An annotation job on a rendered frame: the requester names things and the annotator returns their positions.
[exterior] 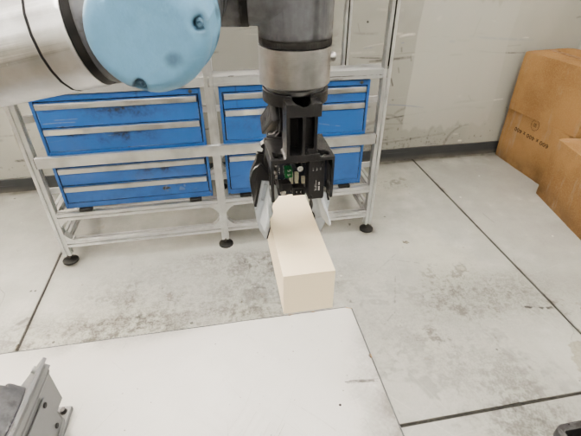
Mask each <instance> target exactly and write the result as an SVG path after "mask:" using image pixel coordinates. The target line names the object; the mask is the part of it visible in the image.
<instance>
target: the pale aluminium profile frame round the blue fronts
mask: <svg viewBox="0 0 581 436"><path fill-rule="evenodd" d="M353 1H354V0H345V3H344V16H343V30H342V55H341V65H348V58H349V47H350V36H351V24H352V13H353ZM400 4H401V0H389V4H388V11H387V19H386V33H385V40H384V48H383V55H382V62H381V66H382V67H383V68H384V73H383V78H380V84H379V91H378V95H374V96H369V99H368V102H377V106H376V113H375V120H374V128H373V133H367V134H355V135H342V136H330V137H324V139H325V140H326V142H327V144H328V145H329V147H338V146H350V145H361V144H371V145H372V149H371V156H370V161H369V162H362V163H361V178H360V180H361V181H362V183H357V184H355V183H344V184H338V186H333V195H332V196H339V195H349V194H352V195H353V197H354V199H355V200H356V201H357V203H358V205H359V206H360V208H353V209H344V210H336V211H328V212H329V218H330V220H331V221H334V220H343V219H352V218H360V217H363V222H364V224H362V225H360V231H361V232H364V233H370V232H372V231H373V227H372V226H371V225H368V224H371V221H372V215H373V208H374V197H375V190H376V183H377V176H378V170H379V164H380V152H381V145H382V138H383V131H384V125H385V119H386V107H387V100H388V94H389V87H390V80H391V74H392V67H393V55H394V49H395V42H396V35H397V29H398V22H399V11H400ZM387 68H389V70H388V77H386V72H387ZM212 71H213V68H212V59H211V58H210V60H209V61H208V63H207V64H206V65H205V66H204V68H203V69H202V75H203V81H204V90H205V97H206V106H202V111H203V112H207V119H208V126H209V134H210V141H211V144H210V145H197V146H185V147H172V148H160V149H147V150H134V151H111V152H99V153H87V154H76V155H64V156H52V157H37V155H36V153H35V148H34V146H33V144H32V142H31V139H30V136H29V133H28V130H27V128H26V125H25V124H24V123H35V120H34V117H33V115H28V116H22V115H21V112H20V110H19V107H18V105H17V104H16V105H12V106H4V107H3V108H4V110H5V112H6V114H7V116H8V119H9V121H10V124H11V127H12V129H13V132H14V133H15V136H16V140H17V142H18V144H19V146H20V149H21V151H22V154H23V157H24V159H25V162H26V164H27V166H28V168H29V172H30V175H31V176H32V179H33V181H34V184H35V187H36V189H37V192H38V194H39V197H40V198H41V202H42V205H43V207H44V209H45V211H46V213H47V216H48V219H49V221H50V224H51V226H52V229H53V230H54V234H55V237H56V239H57V241H58V243H59V246H60V248H61V251H62V254H63V256H64V257H65V256H66V258H64V259H63V261H62V262H63V264H64V265H66V266H70V265H73V264H75V263H76V262H78V261H79V259H80V258H79V256H78V255H75V254H73V255H72V252H73V249H72V247H82V246H91V245H99V244H107V243H116V242H125V241H134V240H149V239H158V238H167V237H175V236H184V235H192V234H208V233H217V232H221V237H222V240H221V241H220V242H219V245H220V247H223V248H229V247H231V246H232V245H233V240H231V239H229V233H228V231H233V230H242V229H251V228H259V226H258V223H257V219H248V220H239V221H235V220H233V219H231V218H230V217H228V215H227V212H228V210H229V209H230V208H231V207H232V206H233V205H239V204H248V203H253V199H252V192H247V193H240V195H232V196H226V195H225V189H226V188H227V184H225V183H224V179H227V170H226V165H225V164H223V163H222V158H223V157H224V156H225V155H235V154H246V153H256V151H262V150H263V148H261V146H260V142H261V141H258V142H245V143H233V144H220V134H219V126H218V117H217V112H220V105H216V100H215V91H214V86H213V76H212ZM207 76H208V78H209V87H208V81H207ZM190 157H213V164H214V167H213V168H211V169H210V174H211V180H215V185H216V193H217V196H214V197H204V198H201V196H200V197H190V199H185V200H175V201H165V202H146V203H137V204H127V205H118V206H108V207H98V208H94V207H84V208H74V209H69V210H64V209H65V207H66V204H65V203H64V200H63V197H62V194H61V191H60V188H59V187H53V188H49V186H48V183H47V180H46V178H45V176H44V173H43V171H42V169H52V168H63V167H74V166H86V165H97V164H118V163H129V162H142V161H153V160H165V159H177V158H190ZM365 167H369V170H368V173H367V172H366V171H365V170H364V168H365ZM57 193H60V194H59V196H58V198H57V199H56V201H55V202H54V198H53V197H52V194H57ZM362 193H366V199H365V197H364V196H363V194H362ZM192 208H213V209H215V210H216V211H217V212H218V213H219V215H220V216H218V217H219V218H218V219H217V220H216V221H214V223H205V224H196V225H187V226H179V227H170V228H153V229H145V230H136V231H126V232H117V233H109V234H92V235H83V236H75V235H74V233H75V231H76V229H77V227H78V225H79V223H80V220H81V219H91V218H100V217H109V216H119V215H136V214H146V213H156V212H164V211H174V210H184V209H192ZM67 221H68V223H67V225H66V227H65V228H64V226H63V225H64V223H65V222H67Z"/></svg>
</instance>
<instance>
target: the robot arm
mask: <svg viewBox="0 0 581 436"><path fill-rule="evenodd" d="M334 8H335V0H0V107H4V106H12V105H16V104H21V103H25V102H30V101H34V100H39V99H46V98H51V97H55V96H60V95H64V94H69V93H76V92H80V91H85V90H89V89H94V88H98V87H106V86H110V85H111V84H116V83H122V82H123V83H125V84H126V85H128V86H130V87H136V88H139V89H141V90H145V91H149V92H154V93H161V92H168V91H172V90H176V89H177V88H180V87H183V86H185V85H187V84H188V83H189V82H190V81H191V80H193V79H194V78H195V77H196V76H197V75H198V74H199V73H200V71H201V70H202V69H203V68H204V66H205V65H206V64H207V63H208V61H209V60H210V58H211V57H212V55H213V53H214V51H215V49H216V46H217V43H218V40H219V38H220V27H249V26H258V35H259V81H260V83H261V84H262V85H263V86H262V92H263V101H264V102H265V103H267V104H268V106H267V107H266V109H265V110H264V111H263V113H262V115H261V116H260V123H261V131H262V134H266V138H264V139H263V140H262V141H261V142H260V146H261V148H263V150H262V151H256V157H255V160H254V162H253V164H252V167H251V170H250V176H249V180H250V186H251V191H252V199H253V204H254V208H255V214H256V218H257V223H258V226H259V231H260V233H261V234H262V235H263V237H264V238H265V239H268V236H269V233H270V229H271V225H270V219H271V217H272V215H273V210H272V205H273V203H274V202H275V201H276V200H277V199H278V196H287V195H293V196H300V195H305V193H306V195H307V197H308V199H310V208H311V210H312V214H313V216H314V218H315V220H316V224H317V226H318V228H319V231H320V232H321V230H322V227H323V225H324V223H325V222H326V223H327V224H328V226H329V225H330V224H331V221H330V218H329V212H328V209H329V198H330V197H332V195H333V182H334V170H335V155H334V153H333V151H332V150H331V149H330V147H329V145H328V144H327V142H326V140H325V139H324V137H323V135H322V134H317V128H318V117H321V116H322V104H323V103H325V102H326V101H327V99H328V84H329V79H330V62H331V61H335V59H336V53H335V52H334V51H331V48H332V36H333V23H334ZM24 394H25V387H22V386H18V385H16V384H12V383H7V384H6V385H5V386H3V385H0V436H6V435H7V433H8V431H9V429H10V427H11V425H12V423H13V421H14V419H15V417H16V414H17V412H18V410H19V407H20V406H21V403H22V399H23V396H24Z"/></svg>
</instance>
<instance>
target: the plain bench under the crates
mask: <svg viewBox="0 0 581 436"><path fill-rule="evenodd" d="M43 357H46V358H47V359H46V361H45V363H46V364H49V365H50V367H49V374H50V376H51V378H52V379H53V381H54V384H55V386H56V387H57V389H58V390H59V392H60V394H61V397H62V399H61V404H60V405H59V407H67V406H72V407H73V411H72V414H71V417H70V420H69V422H68V425H67V430H66V432H65V435H64V436H405V435H404V433H403V431H402V429H401V426H400V424H399V421H398V418H397V416H396V414H395V412H394V410H393V406H392V403H391V402H390V399H389V397H388V395H387V392H386V389H385V387H384V384H383V382H382V380H381V378H380V374H379V372H378V369H377V368H376V365H375V363H374V360H373V358H372V355H371V353H370V350H369V348H368V346H367V343H366V340H365V338H364V336H363V334H362V331H361V328H360V326H359V324H358V321H357V319H356V316H355V314H354V311H353V309H352V308H348V307H340V308H333V309H327V310H320V311H308V312H301V313H295V314H289V315H282V316H275V317H263V318H257V319H250V320H244V321H237V322H231V323H224V324H212V325H206V326H199V327H193V328H186V329H179V330H167V331H161V332H154V333H148V334H142V335H135V336H128V337H116V338H110V339H103V340H97V341H91V342H83V343H72V344H65V345H59V346H52V347H46V348H39V349H27V350H20V351H14V352H8V353H1V354H0V385H3V386H5V385H6V384H7V383H12V384H16V385H18V386H21V385H22V384H23V382H24V381H25V380H26V379H27V377H28V376H29V374H30V370H31V369H32V368H33V366H36V365H37V364H38V363H39V361H40V360H41V359H42V358H43Z"/></svg>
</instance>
